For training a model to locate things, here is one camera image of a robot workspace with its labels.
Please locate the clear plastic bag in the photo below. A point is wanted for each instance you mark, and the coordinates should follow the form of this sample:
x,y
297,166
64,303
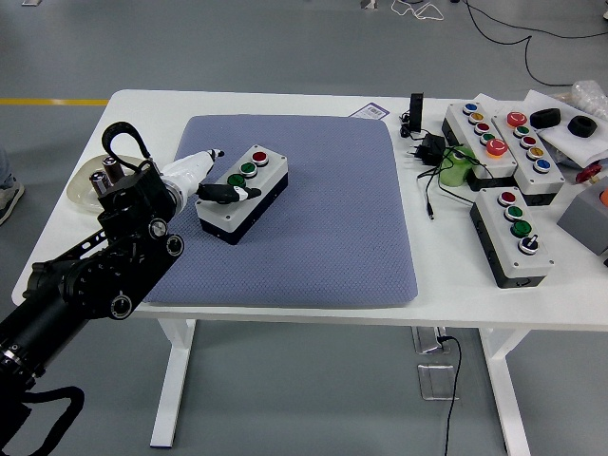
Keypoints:
x,y
591,97

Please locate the person's leg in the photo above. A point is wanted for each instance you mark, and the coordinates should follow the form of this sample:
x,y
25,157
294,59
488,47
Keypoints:
x,y
3,166

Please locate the five-button box, lit mushroom button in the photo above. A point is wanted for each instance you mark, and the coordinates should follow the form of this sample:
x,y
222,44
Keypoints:
x,y
457,119

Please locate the small black upright device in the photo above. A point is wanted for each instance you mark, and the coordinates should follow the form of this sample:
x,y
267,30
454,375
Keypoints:
x,y
416,111

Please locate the green frog toy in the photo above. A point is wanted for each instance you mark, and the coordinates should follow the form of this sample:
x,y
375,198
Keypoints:
x,y
453,173

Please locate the five-button box, red mushroom button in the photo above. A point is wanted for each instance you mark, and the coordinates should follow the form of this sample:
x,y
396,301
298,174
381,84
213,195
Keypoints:
x,y
546,180

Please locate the yellow floor tape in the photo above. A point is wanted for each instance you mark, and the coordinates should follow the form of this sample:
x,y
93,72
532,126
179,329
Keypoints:
x,y
47,101

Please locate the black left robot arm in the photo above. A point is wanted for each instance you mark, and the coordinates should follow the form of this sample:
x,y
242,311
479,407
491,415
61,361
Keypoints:
x,y
109,280

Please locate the white table leg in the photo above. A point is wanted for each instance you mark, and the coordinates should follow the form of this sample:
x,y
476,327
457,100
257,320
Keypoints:
x,y
173,380
510,404

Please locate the grey box with orange button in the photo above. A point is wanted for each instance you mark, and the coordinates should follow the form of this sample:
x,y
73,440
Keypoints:
x,y
582,218

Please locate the purple-edged label card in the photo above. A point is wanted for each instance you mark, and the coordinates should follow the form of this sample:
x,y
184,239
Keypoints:
x,y
372,111

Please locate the black power adapter plug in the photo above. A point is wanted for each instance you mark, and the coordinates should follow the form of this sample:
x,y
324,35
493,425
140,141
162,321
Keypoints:
x,y
433,148

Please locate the blue-grey padded mat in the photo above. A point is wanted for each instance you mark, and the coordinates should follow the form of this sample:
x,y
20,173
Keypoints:
x,y
323,214

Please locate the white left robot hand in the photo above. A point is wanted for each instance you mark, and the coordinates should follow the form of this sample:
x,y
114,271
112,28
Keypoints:
x,y
187,166

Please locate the red emergency knob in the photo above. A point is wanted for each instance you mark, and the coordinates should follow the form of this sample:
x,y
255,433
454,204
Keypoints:
x,y
588,173

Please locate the person's shoe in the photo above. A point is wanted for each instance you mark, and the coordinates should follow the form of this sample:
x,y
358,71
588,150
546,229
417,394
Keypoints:
x,y
9,202

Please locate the grey control box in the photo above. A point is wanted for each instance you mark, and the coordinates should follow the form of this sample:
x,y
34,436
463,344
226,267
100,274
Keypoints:
x,y
532,266
268,178

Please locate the clear floor plate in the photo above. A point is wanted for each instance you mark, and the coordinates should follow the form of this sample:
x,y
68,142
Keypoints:
x,y
425,342
434,382

